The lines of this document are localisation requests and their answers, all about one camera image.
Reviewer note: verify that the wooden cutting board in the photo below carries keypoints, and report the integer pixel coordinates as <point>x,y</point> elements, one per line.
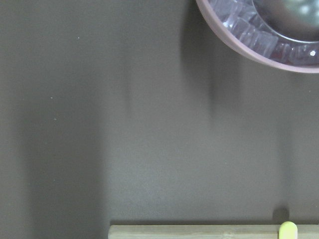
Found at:
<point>206,231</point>

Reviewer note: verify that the pink bowl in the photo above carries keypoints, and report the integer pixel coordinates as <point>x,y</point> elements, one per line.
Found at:
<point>238,25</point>

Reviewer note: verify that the metal spoon in bowl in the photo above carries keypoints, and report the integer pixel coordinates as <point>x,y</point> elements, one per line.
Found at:
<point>297,20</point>

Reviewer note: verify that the yellow handled utensil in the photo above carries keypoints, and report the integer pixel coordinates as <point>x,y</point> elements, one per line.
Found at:
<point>288,230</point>

